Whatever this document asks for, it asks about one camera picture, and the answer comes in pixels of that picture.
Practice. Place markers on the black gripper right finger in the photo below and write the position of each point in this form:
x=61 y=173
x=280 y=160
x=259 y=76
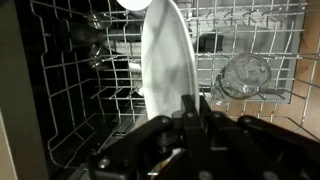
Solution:
x=204 y=106

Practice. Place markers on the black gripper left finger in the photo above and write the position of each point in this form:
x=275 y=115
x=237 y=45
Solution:
x=189 y=107

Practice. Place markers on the white ceramic plate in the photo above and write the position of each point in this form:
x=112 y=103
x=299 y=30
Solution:
x=167 y=60

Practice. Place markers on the clear drinking glass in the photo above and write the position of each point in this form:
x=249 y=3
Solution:
x=243 y=77

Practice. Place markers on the white ceramic mug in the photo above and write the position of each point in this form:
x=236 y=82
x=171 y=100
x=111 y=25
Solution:
x=134 y=5

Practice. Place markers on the metal wire dishwasher rack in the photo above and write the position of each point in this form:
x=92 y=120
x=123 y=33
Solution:
x=107 y=68

